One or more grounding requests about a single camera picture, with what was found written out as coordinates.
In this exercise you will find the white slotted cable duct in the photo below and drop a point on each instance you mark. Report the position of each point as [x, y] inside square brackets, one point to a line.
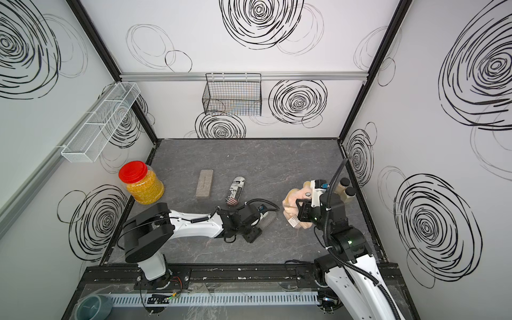
[214, 299]

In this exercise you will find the red lid yellow jar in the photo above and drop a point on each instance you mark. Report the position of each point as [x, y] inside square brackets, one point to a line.
[141, 182]

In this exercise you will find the teal tape roll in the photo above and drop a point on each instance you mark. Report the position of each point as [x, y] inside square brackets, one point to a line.
[94, 307]

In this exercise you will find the grey oval eyeglass case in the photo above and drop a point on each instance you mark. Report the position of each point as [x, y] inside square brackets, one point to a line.
[267, 220]

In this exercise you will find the brown spice bottle near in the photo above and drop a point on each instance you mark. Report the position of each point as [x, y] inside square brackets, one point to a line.
[348, 194]

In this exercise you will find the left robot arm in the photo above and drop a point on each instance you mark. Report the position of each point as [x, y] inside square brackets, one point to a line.
[144, 235]

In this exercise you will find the grey rectangular eyeglass case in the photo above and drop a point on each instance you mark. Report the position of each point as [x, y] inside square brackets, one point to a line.
[204, 184]

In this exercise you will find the brown spice bottle far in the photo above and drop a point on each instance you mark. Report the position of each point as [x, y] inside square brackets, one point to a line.
[343, 184]

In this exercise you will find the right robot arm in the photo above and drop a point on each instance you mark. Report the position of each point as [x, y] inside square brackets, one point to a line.
[349, 269]

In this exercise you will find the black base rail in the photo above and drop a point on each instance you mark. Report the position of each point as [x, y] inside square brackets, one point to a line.
[301, 275]

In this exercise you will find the black wire basket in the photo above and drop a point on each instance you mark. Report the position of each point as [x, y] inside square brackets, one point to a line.
[238, 94]

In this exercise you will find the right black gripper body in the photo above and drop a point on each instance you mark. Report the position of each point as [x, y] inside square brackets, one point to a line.
[309, 213]

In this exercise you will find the white mesh shelf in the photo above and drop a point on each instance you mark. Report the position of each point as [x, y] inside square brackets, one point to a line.
[111, 122]

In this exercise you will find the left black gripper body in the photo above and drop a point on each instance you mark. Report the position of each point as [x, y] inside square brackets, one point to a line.
[252, 233]

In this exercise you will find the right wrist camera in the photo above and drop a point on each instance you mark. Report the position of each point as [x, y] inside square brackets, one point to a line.
[318, 187]

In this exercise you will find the brown spice bottle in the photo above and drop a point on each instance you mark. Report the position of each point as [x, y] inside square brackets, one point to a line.
[348, 194]
[343, 184]

